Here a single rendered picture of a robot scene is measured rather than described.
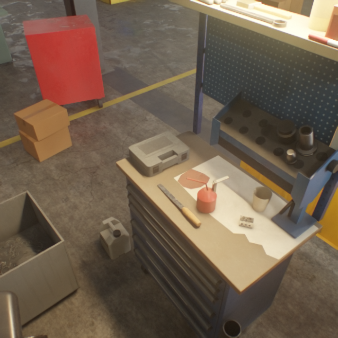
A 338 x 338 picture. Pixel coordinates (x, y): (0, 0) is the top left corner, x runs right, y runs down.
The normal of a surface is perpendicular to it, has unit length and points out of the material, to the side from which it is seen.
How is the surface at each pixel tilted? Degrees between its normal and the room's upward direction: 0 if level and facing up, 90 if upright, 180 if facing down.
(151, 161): 0
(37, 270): 90
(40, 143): 90
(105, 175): 0
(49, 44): 90
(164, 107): 0
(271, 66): 90
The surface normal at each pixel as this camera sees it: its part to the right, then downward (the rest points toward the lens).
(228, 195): 0.00, -0.76
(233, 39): -0.80, 0.39
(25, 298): 0.64, 0.50
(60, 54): 0.36, 0.61
